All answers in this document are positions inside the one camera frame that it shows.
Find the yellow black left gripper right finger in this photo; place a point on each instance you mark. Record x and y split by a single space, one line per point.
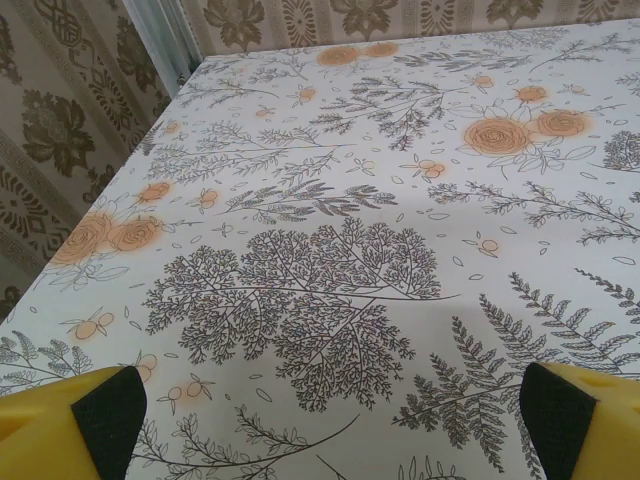
590 430

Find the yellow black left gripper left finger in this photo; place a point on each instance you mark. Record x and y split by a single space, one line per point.
45 430

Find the floral patterned tablecloth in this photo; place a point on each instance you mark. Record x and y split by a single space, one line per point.
320 225

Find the aluminium frame post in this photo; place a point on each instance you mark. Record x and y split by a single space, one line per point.
162 40

